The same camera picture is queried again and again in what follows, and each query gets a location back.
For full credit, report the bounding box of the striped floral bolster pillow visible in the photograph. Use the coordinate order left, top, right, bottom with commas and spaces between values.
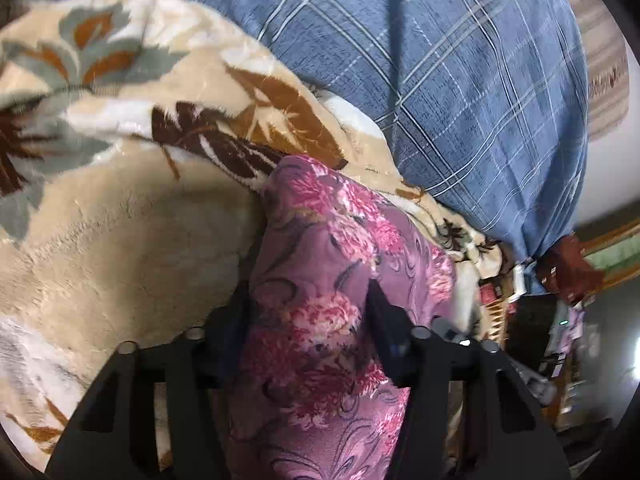
568, 0, 629, 141

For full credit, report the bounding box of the dark red cloth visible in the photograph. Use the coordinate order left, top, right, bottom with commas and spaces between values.
535, 234, 605, 307

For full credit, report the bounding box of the blue plaid duvet bundle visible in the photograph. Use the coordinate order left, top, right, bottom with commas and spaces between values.
193, 0, 588, 260

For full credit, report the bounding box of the beige leaf-print fleece blanket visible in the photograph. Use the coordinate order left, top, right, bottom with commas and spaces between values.
1, 0, 502, 478

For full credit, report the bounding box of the purple floral long-sleeve shirt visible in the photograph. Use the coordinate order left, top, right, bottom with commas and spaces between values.
226, 156, 456, 479

